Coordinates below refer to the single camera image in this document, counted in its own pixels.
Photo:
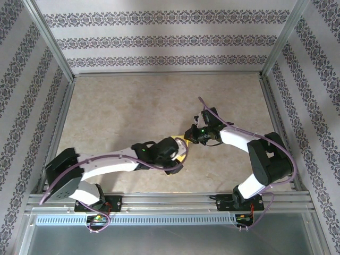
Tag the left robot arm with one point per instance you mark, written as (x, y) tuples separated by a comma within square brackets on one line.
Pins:
[(111, 166)]

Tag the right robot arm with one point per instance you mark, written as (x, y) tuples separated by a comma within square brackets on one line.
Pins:
[(271, 162)]

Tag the grey metal sheet panel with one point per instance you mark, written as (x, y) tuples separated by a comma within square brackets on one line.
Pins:
[(170, 241)]

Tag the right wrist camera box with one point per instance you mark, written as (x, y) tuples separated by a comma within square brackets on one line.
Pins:
[(205, 118)]

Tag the aluminium frame rail at bases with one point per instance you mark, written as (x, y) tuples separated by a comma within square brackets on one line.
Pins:
[(170, 203)]

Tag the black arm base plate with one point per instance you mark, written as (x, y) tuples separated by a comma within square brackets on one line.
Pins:
[(117, 203), (223, 203)]

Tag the aluminium rail along wall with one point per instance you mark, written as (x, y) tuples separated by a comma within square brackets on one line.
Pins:
[(167, 74)]

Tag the aluminium side rail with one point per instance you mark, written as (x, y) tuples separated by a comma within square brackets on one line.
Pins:
[(59, 127), (278, 119)]

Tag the aluminium corner post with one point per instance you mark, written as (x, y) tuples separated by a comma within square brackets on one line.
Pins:
[(51, 42), (286, 37)]

